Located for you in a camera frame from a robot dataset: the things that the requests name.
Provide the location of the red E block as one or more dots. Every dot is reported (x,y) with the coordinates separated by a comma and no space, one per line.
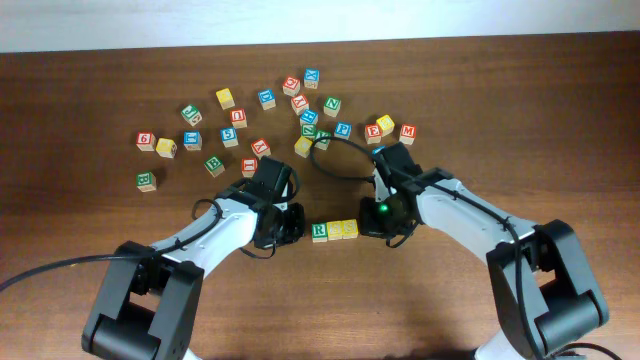
(373,134)

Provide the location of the blue X block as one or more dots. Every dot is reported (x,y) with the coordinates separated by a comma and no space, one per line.
(311,78)

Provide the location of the blue H block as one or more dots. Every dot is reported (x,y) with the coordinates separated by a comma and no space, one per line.
(309,117)

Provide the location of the red 6 block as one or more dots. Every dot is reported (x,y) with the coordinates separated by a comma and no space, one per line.
(146,141)

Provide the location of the red U block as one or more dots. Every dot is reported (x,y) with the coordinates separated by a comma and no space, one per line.
(238,118)

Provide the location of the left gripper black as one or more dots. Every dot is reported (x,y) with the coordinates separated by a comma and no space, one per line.
(292,228)

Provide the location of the yellow S block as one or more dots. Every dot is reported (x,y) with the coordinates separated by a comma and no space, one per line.
(349,229)
(334,230)

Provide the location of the red I block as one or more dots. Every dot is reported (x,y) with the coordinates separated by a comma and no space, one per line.
(249,167)

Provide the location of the red Y block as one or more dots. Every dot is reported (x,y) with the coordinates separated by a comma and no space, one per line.
(261,148)

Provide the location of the green B block far left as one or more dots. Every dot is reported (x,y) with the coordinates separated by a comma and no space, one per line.
(146,182)

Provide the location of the yellow block top left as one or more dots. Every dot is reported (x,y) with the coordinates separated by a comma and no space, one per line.
(225,98)

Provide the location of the green N block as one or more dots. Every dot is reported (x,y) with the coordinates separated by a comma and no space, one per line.
(332,106)

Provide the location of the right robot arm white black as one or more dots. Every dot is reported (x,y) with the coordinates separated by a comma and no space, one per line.
(545,293)

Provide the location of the green R block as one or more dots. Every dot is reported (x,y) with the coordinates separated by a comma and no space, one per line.
(319,232)

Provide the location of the blue 5 block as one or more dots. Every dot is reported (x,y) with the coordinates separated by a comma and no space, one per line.
(229,137)

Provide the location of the green B block centre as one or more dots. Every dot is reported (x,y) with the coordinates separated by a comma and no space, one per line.
(214,166)

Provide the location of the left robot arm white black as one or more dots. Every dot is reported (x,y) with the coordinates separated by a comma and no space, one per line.
(147,303)

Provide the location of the green Z block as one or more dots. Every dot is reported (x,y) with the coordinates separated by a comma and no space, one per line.
(308,131)

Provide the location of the green b block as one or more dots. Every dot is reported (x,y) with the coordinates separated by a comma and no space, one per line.
(214,166)
(146,182)

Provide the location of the yellow block far left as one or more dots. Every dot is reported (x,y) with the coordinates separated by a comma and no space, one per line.
(166,148)

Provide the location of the yellow C block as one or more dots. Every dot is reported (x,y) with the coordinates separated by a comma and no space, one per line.
(302,146)

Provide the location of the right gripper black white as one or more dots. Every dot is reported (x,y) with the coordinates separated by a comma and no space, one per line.
(373,225)

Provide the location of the red K block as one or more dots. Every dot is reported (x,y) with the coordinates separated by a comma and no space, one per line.
(299,104)

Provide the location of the blue P block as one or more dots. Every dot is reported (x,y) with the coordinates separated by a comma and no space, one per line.
(343,130)

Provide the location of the green J block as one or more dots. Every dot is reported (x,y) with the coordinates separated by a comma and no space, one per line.
(191,114)

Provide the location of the red C block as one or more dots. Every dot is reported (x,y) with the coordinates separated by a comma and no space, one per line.
(291,86)

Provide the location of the red M block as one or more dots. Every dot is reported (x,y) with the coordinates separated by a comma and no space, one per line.
(407,134)

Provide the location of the yellow block by E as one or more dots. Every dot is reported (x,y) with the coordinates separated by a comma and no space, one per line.
(386,124)

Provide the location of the blue block lower right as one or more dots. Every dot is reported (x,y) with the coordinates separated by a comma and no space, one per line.
(378,149)

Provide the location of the green V block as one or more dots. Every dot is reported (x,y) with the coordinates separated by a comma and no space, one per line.
(322,139)

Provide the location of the blue D block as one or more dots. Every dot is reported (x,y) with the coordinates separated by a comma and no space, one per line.
(267,99)

